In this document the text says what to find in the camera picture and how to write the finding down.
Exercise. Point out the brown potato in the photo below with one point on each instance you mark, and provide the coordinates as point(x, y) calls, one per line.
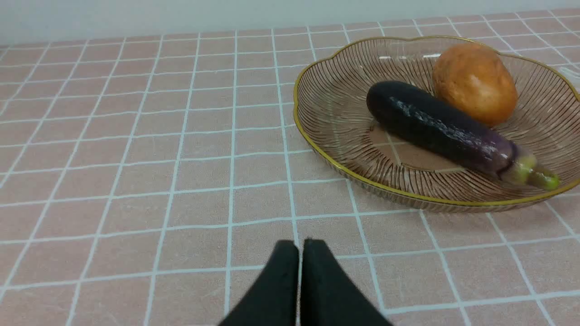
point(472, 78)

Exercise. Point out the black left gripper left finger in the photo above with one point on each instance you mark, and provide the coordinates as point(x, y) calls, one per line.
point(272, 298)

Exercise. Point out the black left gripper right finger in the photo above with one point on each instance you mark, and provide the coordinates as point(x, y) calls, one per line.
point(328, 297)

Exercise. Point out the ribbed glass bowl gold rim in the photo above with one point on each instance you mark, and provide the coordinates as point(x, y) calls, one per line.
point(332, 116)

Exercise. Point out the dark purple eggplant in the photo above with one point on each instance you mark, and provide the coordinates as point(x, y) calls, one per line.
point(425, 121)

